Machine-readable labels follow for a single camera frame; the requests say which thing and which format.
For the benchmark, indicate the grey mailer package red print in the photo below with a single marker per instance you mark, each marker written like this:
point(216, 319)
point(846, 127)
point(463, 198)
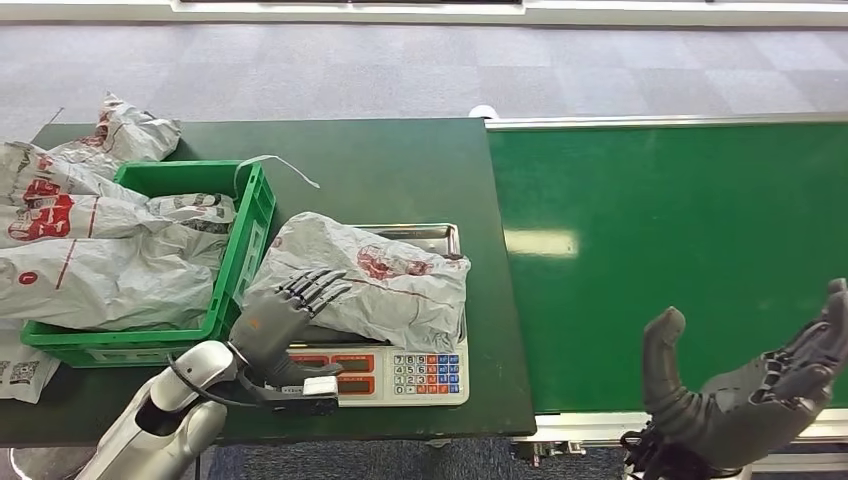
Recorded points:
point(397, 298)

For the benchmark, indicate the grey mailer large red logo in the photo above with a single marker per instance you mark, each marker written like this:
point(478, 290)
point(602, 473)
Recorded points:
point(46, 212)

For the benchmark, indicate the green plastic basket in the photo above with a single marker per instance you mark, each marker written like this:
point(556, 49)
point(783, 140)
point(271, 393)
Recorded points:
point(255, 212)

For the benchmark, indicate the white window ledge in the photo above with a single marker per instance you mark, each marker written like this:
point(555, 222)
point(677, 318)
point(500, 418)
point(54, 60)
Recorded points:
point(99, 12)

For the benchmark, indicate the crumpled grey mailer package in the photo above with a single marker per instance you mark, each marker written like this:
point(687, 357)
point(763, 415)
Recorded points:
point(132, 136)

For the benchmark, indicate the round metal stand base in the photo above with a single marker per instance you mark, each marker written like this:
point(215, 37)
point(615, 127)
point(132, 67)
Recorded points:
point(53, 464)

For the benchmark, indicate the dark green table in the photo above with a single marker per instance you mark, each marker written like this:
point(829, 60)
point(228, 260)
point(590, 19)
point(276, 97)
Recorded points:
point(397, 166)

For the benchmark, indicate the green conveyor belt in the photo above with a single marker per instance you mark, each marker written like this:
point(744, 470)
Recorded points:
point(662, 199)

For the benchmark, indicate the grey mailer black print label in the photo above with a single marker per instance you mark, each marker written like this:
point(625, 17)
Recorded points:
point(199, 208)

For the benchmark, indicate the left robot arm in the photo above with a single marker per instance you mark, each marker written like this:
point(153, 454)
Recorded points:
point(166, 411)

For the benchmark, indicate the white conveyor roller cap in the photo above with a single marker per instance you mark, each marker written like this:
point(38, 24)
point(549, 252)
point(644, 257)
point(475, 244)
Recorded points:
point(484, 111)

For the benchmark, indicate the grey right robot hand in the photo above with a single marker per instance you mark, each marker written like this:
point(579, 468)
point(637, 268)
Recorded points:
point(742, 417)

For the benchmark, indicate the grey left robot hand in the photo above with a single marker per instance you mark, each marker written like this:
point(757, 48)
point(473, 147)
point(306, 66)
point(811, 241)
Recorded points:
point(268, 331)

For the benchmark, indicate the white plastic strip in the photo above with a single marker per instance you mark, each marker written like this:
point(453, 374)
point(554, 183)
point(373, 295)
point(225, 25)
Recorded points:
point(278, 158)

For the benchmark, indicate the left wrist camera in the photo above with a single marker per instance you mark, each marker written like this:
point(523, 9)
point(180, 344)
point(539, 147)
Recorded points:
point(318, 391)

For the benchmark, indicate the aluminium conveyor frame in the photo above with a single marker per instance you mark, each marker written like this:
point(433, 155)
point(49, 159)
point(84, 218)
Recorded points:
point(583, 424)

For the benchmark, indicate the white electronic scale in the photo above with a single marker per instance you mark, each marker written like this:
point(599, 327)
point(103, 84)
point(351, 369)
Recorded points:
point(424, 378)

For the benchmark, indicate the white table foot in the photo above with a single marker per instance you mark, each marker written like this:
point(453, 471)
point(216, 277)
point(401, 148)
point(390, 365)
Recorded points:
point(438, 442)

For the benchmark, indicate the white mailer with QR code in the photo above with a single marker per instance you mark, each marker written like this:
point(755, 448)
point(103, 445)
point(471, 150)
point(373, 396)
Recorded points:
point(23, 371)

